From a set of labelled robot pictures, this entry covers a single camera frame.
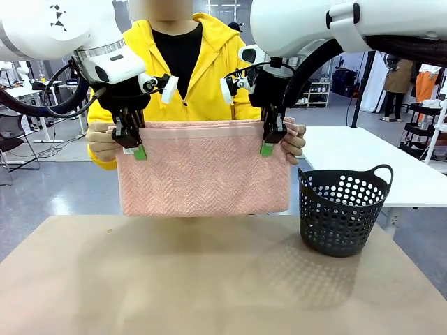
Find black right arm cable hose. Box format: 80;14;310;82
283;33;447;106

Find white shoe shelf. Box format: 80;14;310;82
296;81;331;109

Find mannequin white shirt orange trousers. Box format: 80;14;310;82
414;64;447;125

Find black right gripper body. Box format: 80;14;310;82
248;67;290;110

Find black perforated plastic basket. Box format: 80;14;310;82
298;163;395;258

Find person in yellow hoodie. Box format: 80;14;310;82
86;12;263;172

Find black rolling cart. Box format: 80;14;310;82
399;101;447;165

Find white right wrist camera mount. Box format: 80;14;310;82
219;75;258;106

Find black office chair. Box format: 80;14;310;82
0;112;41;174

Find pink herringbone towel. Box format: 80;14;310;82
106;117;298;218

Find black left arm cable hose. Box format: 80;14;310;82
0;58;108;119

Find person's left hand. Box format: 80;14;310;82
280;117;307;165

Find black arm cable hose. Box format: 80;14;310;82
283;33;447;106
0;58;108;119

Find black stand pole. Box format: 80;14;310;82
350;51;377;128

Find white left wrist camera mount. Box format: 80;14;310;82
137;73;179;105

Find person's right hand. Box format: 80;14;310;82
85;121;122;163

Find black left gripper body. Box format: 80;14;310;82
97;75;152;113

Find large white table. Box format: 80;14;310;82
302;125;447;241

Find black suitcase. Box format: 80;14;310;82
331;68;359;98

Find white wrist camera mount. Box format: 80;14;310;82
137;73;179;105
219;75;258;106

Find white desk with metal legs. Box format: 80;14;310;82
0;86;64;144

